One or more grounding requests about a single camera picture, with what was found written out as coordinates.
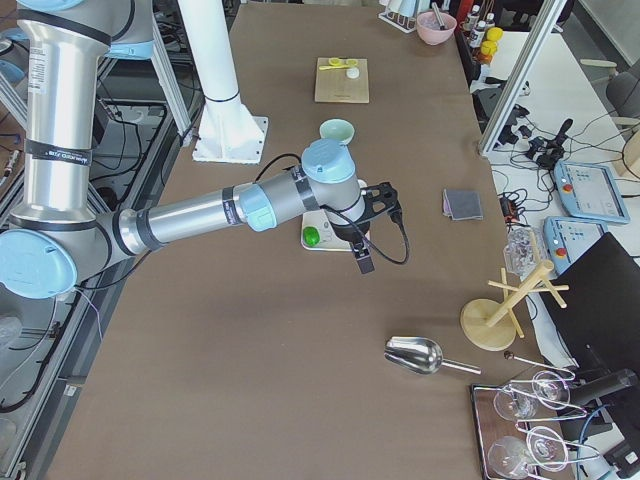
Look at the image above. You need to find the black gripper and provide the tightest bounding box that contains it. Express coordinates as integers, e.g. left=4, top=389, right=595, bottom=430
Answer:
left=330, top=222, right=375, bottom=274

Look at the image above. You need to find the wine glass lower right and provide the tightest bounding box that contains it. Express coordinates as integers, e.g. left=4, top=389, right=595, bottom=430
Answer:
left=526, top=426, right=569, bottom=472

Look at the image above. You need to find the wooden cutting board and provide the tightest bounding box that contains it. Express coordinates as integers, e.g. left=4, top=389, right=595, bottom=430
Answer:
left=314, top=57, right=370, bottom=104

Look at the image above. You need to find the clear plastic container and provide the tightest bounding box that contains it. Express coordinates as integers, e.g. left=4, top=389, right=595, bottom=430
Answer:
left=503, top=227, right=549, bottom=277

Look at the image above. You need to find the wine glass lower left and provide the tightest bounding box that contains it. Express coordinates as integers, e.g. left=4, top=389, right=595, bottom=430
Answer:
left=487, top=436, right=534, bottom=479

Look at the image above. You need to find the wine glass upper right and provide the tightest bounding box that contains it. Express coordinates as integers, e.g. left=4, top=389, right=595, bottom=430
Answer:
left=532, top=370, right=570, bottom=410

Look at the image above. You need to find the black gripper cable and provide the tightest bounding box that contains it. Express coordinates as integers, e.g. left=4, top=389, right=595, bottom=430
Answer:
left=329, top=201, right=411, bottom=266

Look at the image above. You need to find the cream rabbit serving tray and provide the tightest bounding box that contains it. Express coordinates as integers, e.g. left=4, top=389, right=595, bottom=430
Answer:
left=299, top=175, right=365, bottom=252

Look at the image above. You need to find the wine glass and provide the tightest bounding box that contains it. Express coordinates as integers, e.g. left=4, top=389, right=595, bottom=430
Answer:
left=487, top=436, right=534, bottom=479
left=526, top=426, right=569, bottom=472
left=532, top=370, right=570, bottom=410
left=493, top=389, right=538, bottom=422

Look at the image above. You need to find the yellow lemon toy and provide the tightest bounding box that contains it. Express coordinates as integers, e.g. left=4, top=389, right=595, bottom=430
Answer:
left=484, top=27, right=504, bottom=42

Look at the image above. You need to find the mint green bowl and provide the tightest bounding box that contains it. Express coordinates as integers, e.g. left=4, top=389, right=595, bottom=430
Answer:
left=319, top=118, right=355, bottom=145

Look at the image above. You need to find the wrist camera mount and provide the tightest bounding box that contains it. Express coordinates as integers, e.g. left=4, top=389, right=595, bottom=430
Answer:
left=358, top=182, right=402, bottom=224

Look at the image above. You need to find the steel ice scoop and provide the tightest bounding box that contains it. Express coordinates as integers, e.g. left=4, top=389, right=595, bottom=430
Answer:
left=384, top=336, right=482, bottom=375

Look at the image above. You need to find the aluminium frame post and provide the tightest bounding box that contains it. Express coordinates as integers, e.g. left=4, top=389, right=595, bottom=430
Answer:
left=478, top=0, right=566, bottom=157

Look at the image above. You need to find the steel muddler black tip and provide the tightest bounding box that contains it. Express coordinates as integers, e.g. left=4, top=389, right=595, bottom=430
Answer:
left=432, top=2, right=447, bottom=31

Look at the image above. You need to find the far blue teach pendant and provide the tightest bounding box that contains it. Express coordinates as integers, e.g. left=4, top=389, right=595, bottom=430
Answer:
left=553, top=161, right=630, bottom=224

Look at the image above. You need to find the tea bottle middle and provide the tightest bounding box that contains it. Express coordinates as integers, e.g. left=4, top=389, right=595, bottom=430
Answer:
left=469, top=20, right=487, bottom=48

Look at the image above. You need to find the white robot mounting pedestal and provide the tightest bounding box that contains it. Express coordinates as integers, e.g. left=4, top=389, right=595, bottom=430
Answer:
left=179, top=0, right=268, bottom=165

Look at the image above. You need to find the blue teach pendant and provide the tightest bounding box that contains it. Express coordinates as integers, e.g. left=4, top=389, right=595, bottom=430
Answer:
left=553, top=161, right=630, bottom=224
left=543, top=216, right=608, bottom=274

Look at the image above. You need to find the yellow plastic knife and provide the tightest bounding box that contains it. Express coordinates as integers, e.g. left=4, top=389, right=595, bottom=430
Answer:
left=318, top=64, right=352, bottom=71

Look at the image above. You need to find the black laptop monitor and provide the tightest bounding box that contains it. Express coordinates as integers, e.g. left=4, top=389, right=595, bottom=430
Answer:
left=541, top=233, right=639, bottom=372

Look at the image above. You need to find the near blue teach pendant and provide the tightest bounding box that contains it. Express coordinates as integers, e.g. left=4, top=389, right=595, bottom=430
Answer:
left=543, top=216, right=608, bottom=274

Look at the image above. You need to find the grey folded cloth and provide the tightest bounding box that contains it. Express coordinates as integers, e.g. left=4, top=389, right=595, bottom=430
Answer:
left=442, top=188, right=484, bottom=221

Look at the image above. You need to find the black handheld controller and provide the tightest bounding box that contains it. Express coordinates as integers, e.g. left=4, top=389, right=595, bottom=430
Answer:
left=525, top=118, right=573, bottom=171

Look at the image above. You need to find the wine glass upper left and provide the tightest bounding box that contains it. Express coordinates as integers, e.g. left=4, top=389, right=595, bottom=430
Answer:
left=493, top=389, right=538, bottom=422

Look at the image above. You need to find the green lime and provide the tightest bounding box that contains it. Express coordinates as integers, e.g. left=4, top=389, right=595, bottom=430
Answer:
left=302, top=226, right=321, bottom=248

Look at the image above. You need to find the wooden mug tree stand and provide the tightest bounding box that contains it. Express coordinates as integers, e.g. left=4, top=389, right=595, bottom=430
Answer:
left=460, top=230, right=569, bottom=351

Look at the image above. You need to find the pink bowl of ice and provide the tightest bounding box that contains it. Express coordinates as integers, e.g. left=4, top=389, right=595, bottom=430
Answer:
left=416, top=11, right=458, bottom=45

